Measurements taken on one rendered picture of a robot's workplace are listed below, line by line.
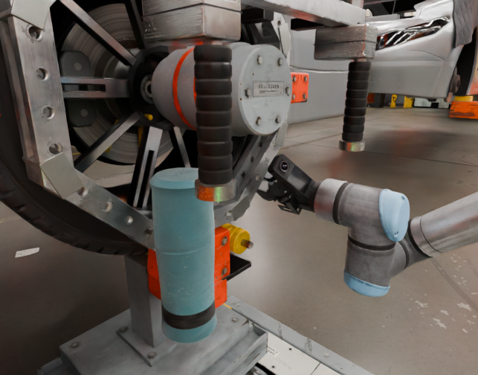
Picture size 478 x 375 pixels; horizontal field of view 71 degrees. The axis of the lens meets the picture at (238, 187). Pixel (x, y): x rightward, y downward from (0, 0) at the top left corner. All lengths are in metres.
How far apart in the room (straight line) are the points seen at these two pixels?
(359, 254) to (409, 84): 2.40
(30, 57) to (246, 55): 0.26
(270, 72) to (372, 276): 0.44
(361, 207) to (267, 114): 0.27
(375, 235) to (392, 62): 2.35
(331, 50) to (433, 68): 2.46
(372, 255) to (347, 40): 0.39
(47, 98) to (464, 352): 1.39
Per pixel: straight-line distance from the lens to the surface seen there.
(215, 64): 0.32
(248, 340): 1.07
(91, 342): 1.02
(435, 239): 0.78
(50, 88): 0.47
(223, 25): 0.33
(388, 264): 0.72
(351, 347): 1.32
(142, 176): 0.67
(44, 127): 0.47
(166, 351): 0.92
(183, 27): 0.33
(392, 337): 1.40
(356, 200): 0.67
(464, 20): 3.28
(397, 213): 0.66
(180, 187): 0.44
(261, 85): 0.49
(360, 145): 0.62
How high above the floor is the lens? 0.86
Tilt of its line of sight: 18 degrees down
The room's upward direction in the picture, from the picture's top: straight up
